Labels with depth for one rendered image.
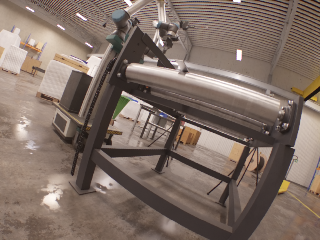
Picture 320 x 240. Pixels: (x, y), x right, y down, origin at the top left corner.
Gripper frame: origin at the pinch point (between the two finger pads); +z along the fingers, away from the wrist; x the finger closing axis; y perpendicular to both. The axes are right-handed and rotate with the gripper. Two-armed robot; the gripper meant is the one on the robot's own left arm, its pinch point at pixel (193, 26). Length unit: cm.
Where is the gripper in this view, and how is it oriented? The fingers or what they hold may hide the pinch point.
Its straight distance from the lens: 205.5
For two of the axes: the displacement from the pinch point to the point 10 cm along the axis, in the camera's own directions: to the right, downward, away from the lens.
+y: 4.4, 1.8, 8.8
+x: -3.8, 9.3, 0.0
